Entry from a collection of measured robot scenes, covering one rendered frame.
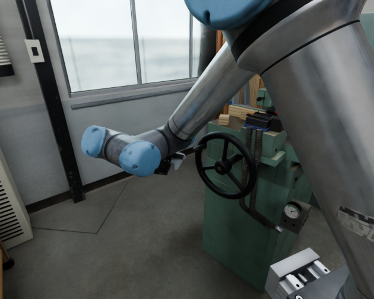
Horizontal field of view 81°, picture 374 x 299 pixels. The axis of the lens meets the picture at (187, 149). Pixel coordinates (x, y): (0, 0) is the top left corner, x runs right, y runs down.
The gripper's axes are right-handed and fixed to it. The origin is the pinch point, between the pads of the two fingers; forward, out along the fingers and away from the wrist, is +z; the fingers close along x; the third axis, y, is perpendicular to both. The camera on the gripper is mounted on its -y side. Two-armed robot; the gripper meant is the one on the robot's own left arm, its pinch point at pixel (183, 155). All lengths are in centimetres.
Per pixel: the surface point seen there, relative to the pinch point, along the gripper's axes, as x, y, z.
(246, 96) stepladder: -48, -58, 115
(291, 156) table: 25.9, -13.8, 30.9
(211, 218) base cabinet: -9, 34, 58
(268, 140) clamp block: 19.7, -15.8, 18.7
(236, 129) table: 0.4, -17.4, 29.4
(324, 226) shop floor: 40, 20, 142
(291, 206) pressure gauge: 32.2, 4.3, 34.4
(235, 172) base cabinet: 3.3, 1.7, 39.6
